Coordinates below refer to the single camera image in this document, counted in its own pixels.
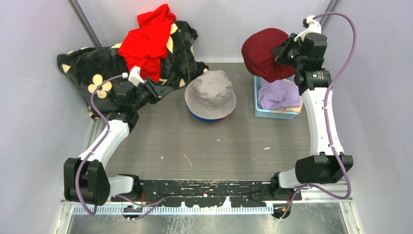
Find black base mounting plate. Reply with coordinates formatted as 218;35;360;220
125;179;301;208

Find beige bucket hat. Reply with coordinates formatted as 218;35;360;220
276;100;303;113

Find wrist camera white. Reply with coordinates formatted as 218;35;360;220
294;15;322;41
128;66;145;87

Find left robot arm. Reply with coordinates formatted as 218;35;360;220
63;78;174;206

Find aluminium rail frame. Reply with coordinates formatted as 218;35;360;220
60;182;353;215

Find blue bucket hat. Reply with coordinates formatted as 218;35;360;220
188;110;221;123

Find dark red hat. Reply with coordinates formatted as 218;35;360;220
241;28;295;83

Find red cloth on blanket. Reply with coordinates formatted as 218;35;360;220
118;4;176;82

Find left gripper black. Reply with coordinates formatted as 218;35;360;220
131;77;172;111

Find light blue plastic basket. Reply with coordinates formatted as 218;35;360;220
253;76;300;119

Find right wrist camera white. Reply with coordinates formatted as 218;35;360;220
294;15;322;41

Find lilac bucket hat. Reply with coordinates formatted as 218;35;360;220
257;78;301;110

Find grey bucket hat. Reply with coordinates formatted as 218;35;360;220
184;70;237;119

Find red bucket hat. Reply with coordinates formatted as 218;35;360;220
216;117;226;123

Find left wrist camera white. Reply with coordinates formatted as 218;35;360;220
128;66;145;87

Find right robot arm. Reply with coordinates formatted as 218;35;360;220
270;33;354;200

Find black floral plush blanket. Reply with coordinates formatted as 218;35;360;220
56;21;209;118

